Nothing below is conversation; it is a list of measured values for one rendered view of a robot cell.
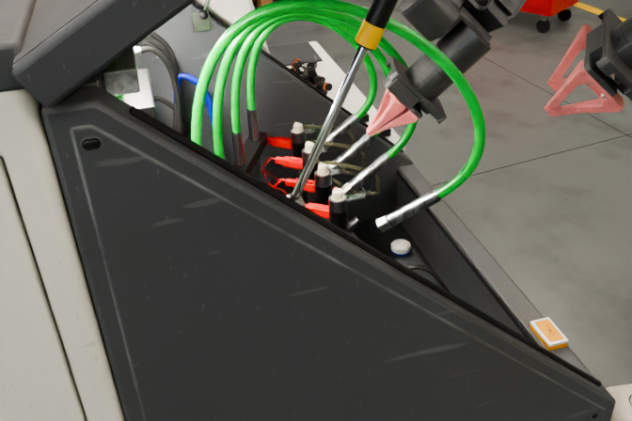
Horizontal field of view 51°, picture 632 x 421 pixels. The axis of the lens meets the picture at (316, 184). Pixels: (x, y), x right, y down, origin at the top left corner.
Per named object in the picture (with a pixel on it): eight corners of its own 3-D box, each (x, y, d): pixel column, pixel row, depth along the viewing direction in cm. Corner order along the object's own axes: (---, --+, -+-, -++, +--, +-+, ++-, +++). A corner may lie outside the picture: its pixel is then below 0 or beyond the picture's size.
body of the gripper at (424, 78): (382, 63, 94) (420, 25, 92) (430, 107, 98) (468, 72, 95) (386, 81, 89) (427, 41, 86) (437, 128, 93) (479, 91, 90)
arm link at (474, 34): (501, 48, 87) (492, 35, 92) (466, 12, 85) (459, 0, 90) (461, 85, 89) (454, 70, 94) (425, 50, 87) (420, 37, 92)
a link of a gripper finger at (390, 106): (355, 113, 99) (401, 69, 95) (388, 142, 101) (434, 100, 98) (357, 133, 93) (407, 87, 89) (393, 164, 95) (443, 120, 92)
